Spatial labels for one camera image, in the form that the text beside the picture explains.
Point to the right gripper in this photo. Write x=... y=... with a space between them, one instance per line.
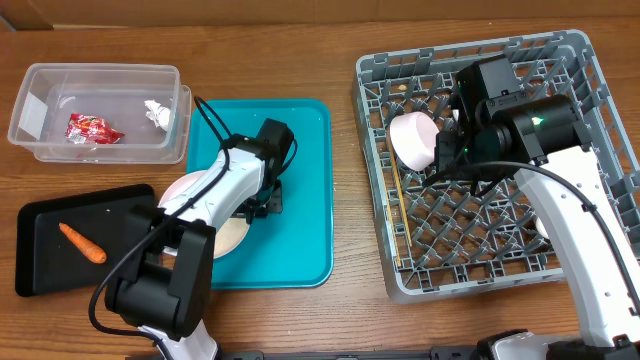
x=453 y=150

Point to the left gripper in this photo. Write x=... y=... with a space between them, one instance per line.
x=272 y=205

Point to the pink bowl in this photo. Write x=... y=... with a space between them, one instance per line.
x=413 y=138

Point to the white plate with peanuts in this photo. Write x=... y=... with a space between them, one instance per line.
x=233 y=231

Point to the wooden chopstick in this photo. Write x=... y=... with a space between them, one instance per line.
x=398 y=187
x=392 y=234

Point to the small white cup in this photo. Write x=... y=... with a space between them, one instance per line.
x=540 y=228

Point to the white napkin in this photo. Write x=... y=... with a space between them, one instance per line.
x=158 y=114

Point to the orange carrot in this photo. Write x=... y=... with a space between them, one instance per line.
x=90 y=250

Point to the red snack wrapper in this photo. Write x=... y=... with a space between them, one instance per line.
x=87 y=129

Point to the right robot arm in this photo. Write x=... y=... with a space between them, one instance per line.
x=547 y=149

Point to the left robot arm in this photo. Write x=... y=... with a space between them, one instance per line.
x=161 y=286

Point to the grey dishwasher rack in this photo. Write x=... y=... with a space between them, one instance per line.
x=464 y=244

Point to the teal serving tray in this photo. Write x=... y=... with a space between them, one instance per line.
x=293 y=248

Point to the black plastic tray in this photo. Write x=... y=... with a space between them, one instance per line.
x=47 y=261

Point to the clear plastic bin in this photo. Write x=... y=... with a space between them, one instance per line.
x=51 y=92

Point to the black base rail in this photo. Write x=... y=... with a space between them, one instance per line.
x=465 y=352

